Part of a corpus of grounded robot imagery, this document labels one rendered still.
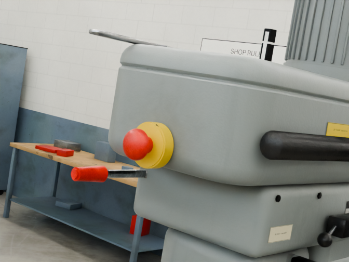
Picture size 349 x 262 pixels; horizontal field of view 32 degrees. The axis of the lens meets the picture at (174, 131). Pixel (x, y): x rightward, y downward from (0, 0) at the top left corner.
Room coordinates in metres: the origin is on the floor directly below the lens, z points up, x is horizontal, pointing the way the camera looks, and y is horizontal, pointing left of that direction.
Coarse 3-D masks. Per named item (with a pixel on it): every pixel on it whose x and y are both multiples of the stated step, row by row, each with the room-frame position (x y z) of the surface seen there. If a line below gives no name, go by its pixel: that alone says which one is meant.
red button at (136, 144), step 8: (136, 128) 0.76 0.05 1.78; (128, 136) 0.75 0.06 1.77; (136, 136) 0.75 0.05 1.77; (144, 136) 0.75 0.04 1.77; (128, 144) 0.75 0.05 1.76; (136, 144) 0.74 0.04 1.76; (144, 144) 0.74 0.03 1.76; (152, 144) 0.77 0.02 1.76; (128, 152) 0.75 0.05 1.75; (136, 152) 0.75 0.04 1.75; (144, 152) 0.74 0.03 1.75; (136, 160) 0.75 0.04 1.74
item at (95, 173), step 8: (80, 168) 0.82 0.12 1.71; (88, 168) 0.83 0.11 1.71; (96, 168) 0.84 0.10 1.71; (104, 168) 0.85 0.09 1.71; (72, 176) 0.82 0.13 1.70; (80, 176) 0.82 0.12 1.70; (88, 176) 0.83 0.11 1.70; (96, 176) 0.84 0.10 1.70; (104, 176) 0.85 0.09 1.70; (112, 176) 0.87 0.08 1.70; (120, 176) 0.88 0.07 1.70; (128, 176) 0.89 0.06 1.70; (136, 176) 0.91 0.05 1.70; (144, 176) 0.92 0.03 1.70
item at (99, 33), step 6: (90, 30) 0.82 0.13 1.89; (96, 30) 0.81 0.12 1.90; (102, 36) 0.84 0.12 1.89; (108, 36) 0.83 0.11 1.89; (114, 36) 0.83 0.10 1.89; (120, 36) 0.84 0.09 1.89; (126, 36) 0.85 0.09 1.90; (126, 42) 0.87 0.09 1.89; (132, 42) 0.87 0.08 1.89; (138, 42) 0.87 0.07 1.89; (144, 42) 0.88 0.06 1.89; (150, 42) 0.89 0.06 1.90
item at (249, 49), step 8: (208, 40) 6.37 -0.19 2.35; (216, 40) 6.30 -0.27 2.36; (224, 40) 6.23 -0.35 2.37; (200, 48) 6.42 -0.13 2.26; (208, 48) 6.35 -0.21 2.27; (216, 48) 6.29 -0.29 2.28; (224, 48) 6.22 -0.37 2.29; (232, 48) 6.16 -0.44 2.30; (240, 48) 6.10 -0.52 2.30; (248, 48) 6.04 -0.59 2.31; (256, 48) 5.98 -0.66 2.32; (280, 48) 5.81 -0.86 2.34; (248, 56) 6.03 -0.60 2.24; (256, 56) 5.97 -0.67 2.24; (272, 56) 5.86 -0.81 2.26; (280, 56) 5.80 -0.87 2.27
